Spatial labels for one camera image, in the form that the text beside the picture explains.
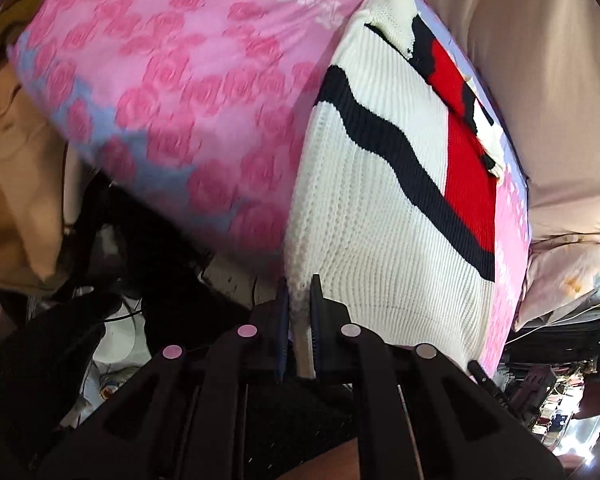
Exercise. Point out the tan cloth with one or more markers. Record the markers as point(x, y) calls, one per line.
point(20, 200)

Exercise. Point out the white plastic bag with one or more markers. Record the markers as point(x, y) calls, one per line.
point(111, 342)

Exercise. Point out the pale pink stained pillow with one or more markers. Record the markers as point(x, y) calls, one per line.
point(565, 275)

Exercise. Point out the beige curtain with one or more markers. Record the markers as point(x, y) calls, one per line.
point(540, 70)

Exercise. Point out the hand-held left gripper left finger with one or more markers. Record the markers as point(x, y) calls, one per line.
point(281, 320)

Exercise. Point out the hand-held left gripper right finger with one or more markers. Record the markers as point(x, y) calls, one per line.
point(316, 320)

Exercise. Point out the white knit sweater with stripes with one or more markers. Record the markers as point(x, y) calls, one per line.
point(380, 220)

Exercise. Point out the pink rose print blanket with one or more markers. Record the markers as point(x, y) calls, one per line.
point(190, 100)

